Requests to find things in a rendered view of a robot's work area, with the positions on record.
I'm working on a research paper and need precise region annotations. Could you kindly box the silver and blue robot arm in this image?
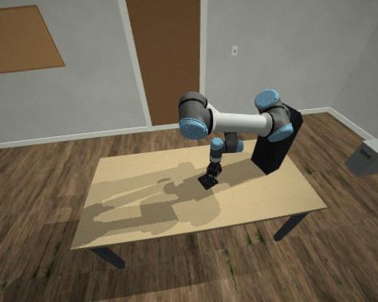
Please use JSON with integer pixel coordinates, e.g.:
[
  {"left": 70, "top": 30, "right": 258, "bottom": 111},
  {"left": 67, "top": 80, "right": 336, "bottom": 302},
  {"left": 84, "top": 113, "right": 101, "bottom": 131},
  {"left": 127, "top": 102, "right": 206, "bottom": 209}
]
[{"left": 179, "top": 89, "right": 293, "bottom": 163}]

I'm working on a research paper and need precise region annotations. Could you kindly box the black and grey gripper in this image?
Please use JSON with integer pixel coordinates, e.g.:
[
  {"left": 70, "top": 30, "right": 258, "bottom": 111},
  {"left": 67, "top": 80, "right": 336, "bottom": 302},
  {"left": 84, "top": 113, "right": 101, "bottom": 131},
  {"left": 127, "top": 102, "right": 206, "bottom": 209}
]
[{"left": 207, "top": 161, "right": 222, "bottom": 178}]

